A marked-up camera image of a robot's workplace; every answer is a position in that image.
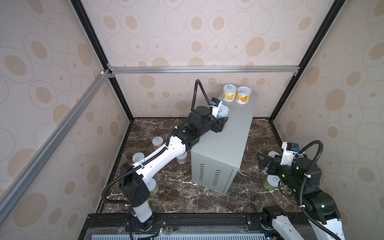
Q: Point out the grey metal cabinet box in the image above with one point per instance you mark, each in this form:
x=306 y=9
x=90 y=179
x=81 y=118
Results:
x=217 y=157

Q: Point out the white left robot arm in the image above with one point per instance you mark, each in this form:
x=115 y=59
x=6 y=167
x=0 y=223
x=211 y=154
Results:
x=133 y=181

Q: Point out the black corner frame post right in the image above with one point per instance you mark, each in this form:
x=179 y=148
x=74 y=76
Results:
x=325 y=26

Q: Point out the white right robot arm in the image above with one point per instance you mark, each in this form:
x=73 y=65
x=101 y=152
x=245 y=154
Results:
x=302 y=177

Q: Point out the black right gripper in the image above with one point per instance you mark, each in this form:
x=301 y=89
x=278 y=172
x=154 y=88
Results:
x=276 y=163

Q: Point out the silver aluminium rail left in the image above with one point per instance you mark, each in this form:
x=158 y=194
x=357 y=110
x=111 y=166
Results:
x=20 y=185

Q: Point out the brown label can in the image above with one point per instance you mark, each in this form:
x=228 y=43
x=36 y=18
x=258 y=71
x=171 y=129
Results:
x=157 y=142

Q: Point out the black corner frame post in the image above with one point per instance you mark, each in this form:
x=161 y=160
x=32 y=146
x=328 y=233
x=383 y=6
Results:
x=325 y=26
x=94 y=40

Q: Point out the pink label can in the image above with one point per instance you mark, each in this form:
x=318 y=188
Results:
x=182 y=159

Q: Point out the yellow orange label can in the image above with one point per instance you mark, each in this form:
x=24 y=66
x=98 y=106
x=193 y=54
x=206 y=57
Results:
x=243 y=95

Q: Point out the silver aluminium crossbar back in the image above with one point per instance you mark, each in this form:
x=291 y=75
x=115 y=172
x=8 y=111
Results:
x=205 y=70

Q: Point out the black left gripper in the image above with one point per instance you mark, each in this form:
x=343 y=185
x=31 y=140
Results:
x=218 y=124

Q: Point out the green label can right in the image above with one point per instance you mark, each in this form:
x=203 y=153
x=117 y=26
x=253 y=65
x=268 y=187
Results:
x=271 y=182

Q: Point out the light blue label can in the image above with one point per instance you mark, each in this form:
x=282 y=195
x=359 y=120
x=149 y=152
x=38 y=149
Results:
x=223 y=112

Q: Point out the green label can left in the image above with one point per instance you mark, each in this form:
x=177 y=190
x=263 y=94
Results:
x=152 y=186

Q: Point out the black corner frame post left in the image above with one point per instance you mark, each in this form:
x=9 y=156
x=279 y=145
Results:
x=94 y=40

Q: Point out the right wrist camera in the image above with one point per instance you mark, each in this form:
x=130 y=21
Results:
x=289 y=152

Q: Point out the green label can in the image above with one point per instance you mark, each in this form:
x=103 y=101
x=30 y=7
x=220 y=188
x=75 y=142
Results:
x=271 y=182
x=152 y=186

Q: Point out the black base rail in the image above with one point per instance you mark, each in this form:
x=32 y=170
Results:
x=197 y=226

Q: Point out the teal label can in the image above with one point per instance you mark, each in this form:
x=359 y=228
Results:
x=273 y=154

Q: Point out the orange fruit label can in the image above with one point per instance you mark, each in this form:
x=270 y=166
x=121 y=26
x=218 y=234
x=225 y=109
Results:
x=138 y=157

